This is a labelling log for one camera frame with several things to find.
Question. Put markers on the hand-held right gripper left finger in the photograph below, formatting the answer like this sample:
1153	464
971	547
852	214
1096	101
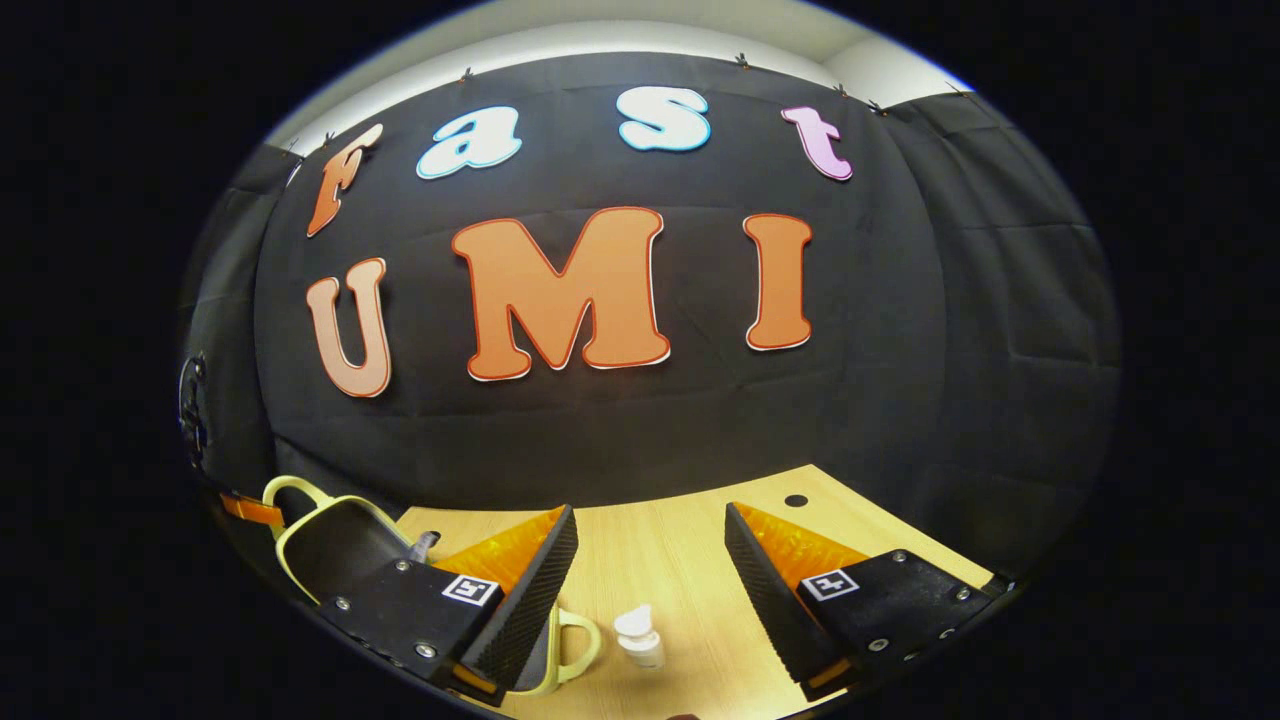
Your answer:
535	590

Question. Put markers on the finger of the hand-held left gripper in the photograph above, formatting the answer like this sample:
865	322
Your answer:
252	510

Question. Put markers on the pale yellow small suitcase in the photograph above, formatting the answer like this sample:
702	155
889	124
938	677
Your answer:
345	545

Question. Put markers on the small white capped bottle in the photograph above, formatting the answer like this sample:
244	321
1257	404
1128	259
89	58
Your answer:
639	638

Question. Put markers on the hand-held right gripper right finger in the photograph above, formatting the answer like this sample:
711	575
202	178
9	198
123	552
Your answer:
765	590

